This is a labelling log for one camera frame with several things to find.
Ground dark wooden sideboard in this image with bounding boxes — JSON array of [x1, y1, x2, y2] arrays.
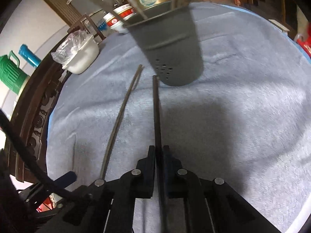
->
[[8, 14, 108, 184]]

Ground green thermos jug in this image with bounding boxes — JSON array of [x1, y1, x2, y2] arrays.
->
[[1, 51, 30, 95]]

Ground white bowl with plastic bag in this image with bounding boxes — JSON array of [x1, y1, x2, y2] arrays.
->
[[51, 30, 100, 74]]

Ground dark grey utensil cup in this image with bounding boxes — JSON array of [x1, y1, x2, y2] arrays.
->
[[126, 2, 204, 86]]

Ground blue thermos bottle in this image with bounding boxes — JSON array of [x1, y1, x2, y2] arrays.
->
[[18, 44, 41, 68]]

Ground stacked red white bowls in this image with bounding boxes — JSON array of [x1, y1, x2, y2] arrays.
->
[[103, 3, 135, 35]]

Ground white small stool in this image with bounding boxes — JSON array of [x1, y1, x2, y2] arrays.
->
[[268, 19, 290, 36]]

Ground red plastic chair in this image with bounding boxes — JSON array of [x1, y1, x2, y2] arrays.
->
[[294, 34, 311, 57]]

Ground black cable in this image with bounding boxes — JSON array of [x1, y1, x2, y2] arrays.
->
[[0, 110, 93, 202]]

